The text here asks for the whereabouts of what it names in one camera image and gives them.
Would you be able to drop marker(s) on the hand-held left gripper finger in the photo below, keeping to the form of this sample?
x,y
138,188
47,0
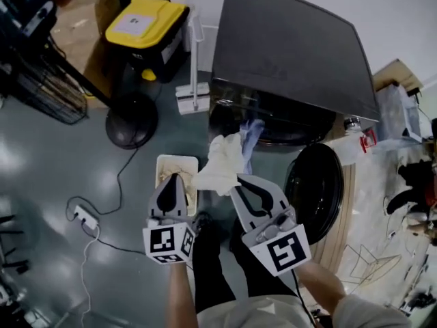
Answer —
x,y
152,208
185,207

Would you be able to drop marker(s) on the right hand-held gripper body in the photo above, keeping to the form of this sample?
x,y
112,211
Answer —
x,y
283,251

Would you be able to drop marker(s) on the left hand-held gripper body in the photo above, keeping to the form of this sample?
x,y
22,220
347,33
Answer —
x,y
164,239

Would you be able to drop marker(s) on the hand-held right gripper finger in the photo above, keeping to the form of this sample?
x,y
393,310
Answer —
x,y
273,191
241,214

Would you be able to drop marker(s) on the cream plastic laundry basket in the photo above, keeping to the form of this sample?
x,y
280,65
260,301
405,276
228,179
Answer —
x,y
177,159

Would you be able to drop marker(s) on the white clothes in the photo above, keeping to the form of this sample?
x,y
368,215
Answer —
x,y
222,166

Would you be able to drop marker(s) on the lavender clothes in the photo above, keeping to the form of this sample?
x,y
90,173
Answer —
x,y
251,135

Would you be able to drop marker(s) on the black washing machine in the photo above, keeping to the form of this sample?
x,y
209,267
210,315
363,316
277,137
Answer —
x,y
290,46

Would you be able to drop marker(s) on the person's left forearm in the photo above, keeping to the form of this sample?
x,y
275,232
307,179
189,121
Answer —
x,y
182,296

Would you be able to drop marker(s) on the person's right forearm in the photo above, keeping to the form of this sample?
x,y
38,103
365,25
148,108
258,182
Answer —
x,y
322,285

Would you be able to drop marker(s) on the clear plastic storage box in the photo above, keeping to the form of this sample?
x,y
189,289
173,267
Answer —
x,y
396,111

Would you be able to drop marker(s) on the person's left black shoe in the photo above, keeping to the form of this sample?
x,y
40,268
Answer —
x,y
203,221

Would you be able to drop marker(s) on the person's right leg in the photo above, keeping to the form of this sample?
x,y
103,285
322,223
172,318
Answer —
x,y
259,275

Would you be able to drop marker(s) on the person's leg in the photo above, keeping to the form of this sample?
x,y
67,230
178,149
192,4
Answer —
x,y
211,275
259,275

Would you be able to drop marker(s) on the person's left leg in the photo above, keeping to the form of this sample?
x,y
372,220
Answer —
x,y
211,275

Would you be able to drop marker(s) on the wooden slat panel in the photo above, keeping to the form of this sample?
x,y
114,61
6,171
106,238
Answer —
x,y
341,224

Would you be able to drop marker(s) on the white power strip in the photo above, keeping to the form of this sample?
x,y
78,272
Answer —
x,y
87,216

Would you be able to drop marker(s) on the person's white shirt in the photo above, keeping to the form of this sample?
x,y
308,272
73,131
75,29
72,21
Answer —
x,y
259,314

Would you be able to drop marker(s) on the large cardboard sheet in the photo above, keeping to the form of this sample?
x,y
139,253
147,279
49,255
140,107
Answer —
x,y
396,74

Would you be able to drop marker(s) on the black bin with yellow lid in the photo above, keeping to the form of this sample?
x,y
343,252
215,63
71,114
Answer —
x,y
136,22

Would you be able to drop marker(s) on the brown cardboard box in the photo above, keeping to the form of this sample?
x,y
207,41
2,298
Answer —
x,y
82,29

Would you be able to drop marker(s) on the black pedestal fan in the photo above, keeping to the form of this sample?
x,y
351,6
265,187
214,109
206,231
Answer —
x,y
131,125

